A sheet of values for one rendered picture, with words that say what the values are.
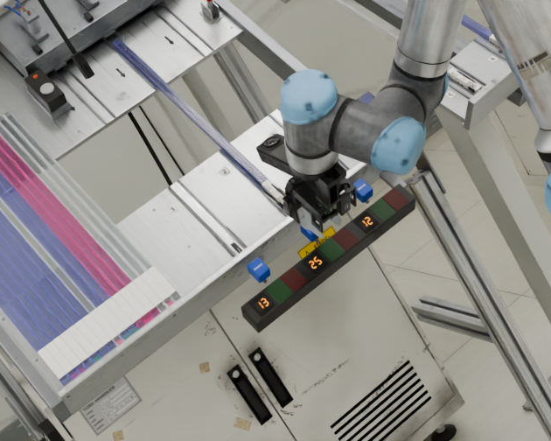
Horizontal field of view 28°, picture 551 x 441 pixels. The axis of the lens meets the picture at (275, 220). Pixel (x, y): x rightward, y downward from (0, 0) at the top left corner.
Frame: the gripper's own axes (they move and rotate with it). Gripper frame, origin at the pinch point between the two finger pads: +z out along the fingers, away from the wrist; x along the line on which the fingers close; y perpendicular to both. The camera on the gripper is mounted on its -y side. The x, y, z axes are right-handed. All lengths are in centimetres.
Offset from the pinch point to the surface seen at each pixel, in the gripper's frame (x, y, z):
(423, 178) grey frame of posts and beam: 23.5, 1.9, 10.1
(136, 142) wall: 32, -137, 146
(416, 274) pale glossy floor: 59, -31, 130
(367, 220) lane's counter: 8.3, 4.2, 4.1
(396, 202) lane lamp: 14.0, 5.0, 4.0
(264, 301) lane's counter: -13.6, 4.2, 4.0
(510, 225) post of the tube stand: 40, 10, 34
